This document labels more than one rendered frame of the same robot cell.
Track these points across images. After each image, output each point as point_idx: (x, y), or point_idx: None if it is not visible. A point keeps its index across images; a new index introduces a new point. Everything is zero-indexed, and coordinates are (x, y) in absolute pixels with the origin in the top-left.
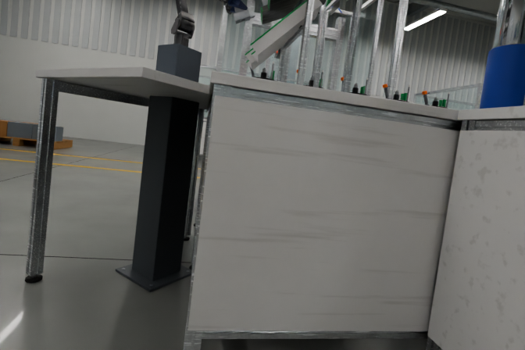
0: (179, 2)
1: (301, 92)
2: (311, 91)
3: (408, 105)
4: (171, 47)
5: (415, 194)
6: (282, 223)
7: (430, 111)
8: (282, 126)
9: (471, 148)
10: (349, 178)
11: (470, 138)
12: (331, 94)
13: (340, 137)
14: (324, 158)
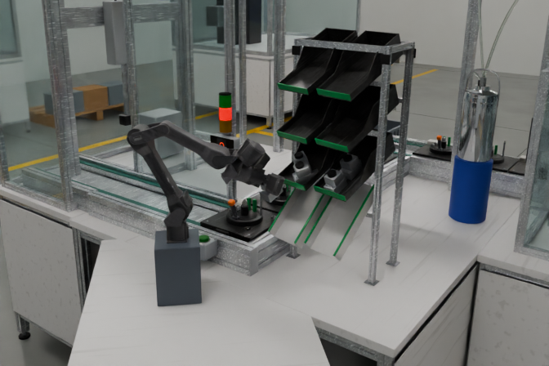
0: (166, 179)
1: (427, 316)
2: (430, 310)
3: (461, 274)
4: (185, 252)
5: (460, 326)
6: None
7: (468, 267)
8: (418, 349)
9: (491, 284)
10: (439, 348)
11: (490, 278)
12: (437, 303)
13: (438, 327)
14: (432, 348)
